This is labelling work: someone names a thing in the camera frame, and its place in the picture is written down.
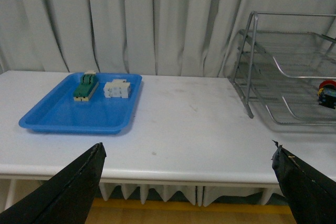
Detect silver mesh tiered rack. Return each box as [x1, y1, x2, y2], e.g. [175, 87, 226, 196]
[229, 11, 335, 126]

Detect red emergency stop button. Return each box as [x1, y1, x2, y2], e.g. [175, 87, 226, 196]
[317, 80, 335, 109]

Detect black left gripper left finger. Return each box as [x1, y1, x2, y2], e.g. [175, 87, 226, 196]
[1, 143, 106, 223]

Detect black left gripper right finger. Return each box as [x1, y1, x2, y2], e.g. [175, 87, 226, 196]
[272, 142, 335, 223]

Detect blue plastic tray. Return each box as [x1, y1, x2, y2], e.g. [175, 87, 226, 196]
[18, 72, 142, 134]

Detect green knife switch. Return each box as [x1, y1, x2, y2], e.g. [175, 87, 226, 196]
[73, 71, 99, 102]

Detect white circuit breaker block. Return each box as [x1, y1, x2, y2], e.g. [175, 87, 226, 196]
[103, 79, 131, 99]

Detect white pleated curtain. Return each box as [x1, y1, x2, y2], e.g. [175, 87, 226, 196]
[1, 0, 335, 77]

